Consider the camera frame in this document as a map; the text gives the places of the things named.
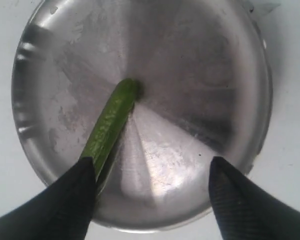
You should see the green cucumber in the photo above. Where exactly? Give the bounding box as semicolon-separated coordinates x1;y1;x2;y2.
80;78;139;179

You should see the round steel plate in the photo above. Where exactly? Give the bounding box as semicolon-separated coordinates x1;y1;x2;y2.
12;0;273;233

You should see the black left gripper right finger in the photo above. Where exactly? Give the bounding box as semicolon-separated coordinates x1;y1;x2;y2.
208;156;300;240

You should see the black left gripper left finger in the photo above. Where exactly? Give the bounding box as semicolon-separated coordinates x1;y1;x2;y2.
0;157;96;240

